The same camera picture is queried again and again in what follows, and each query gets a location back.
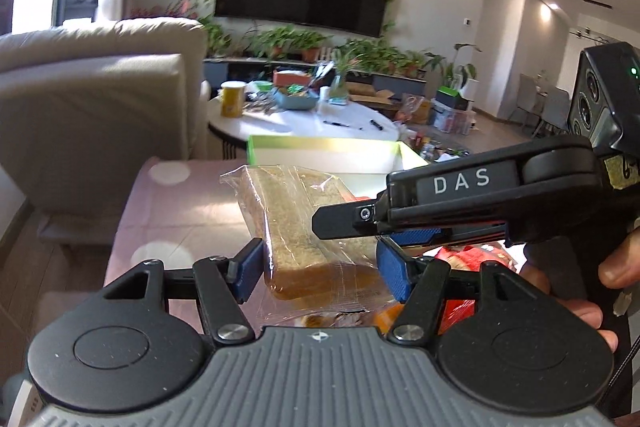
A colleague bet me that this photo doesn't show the beige sofa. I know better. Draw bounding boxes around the beige sofa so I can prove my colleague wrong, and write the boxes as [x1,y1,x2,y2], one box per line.
[1,17,210,245]

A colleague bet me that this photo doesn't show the red snack packet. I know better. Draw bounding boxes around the red snack packet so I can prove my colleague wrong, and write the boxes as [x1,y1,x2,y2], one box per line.
[374,241,526,338]

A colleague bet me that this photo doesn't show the yellow snack canister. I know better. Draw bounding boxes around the yellow snack canister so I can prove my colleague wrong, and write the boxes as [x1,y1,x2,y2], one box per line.
[220,80,246,118]

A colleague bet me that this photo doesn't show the blue snack basket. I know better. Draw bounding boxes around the blue snack basket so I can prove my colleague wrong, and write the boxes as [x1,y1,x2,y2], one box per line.
[272,88,319,112]

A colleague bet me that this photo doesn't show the white round coffee table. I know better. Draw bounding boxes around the white round coffee table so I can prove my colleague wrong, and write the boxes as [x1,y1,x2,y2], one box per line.
[206,98,399,159]

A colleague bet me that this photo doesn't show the glass vase with plant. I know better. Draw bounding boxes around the glass vase with plant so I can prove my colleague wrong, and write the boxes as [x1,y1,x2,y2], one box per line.
[329,49,357,106]

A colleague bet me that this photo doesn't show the clear bread cake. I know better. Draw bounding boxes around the clear bread cake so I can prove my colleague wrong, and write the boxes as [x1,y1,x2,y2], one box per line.
[220,165,393,325]

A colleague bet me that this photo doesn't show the cardboard box on floor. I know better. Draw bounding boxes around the cardboard box on floor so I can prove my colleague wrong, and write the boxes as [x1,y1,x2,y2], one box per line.
[346,81,396,109]

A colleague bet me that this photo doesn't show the green cardboard box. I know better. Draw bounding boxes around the green cardboard box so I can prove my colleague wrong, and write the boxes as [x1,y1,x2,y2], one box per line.
[247,135,426,198]

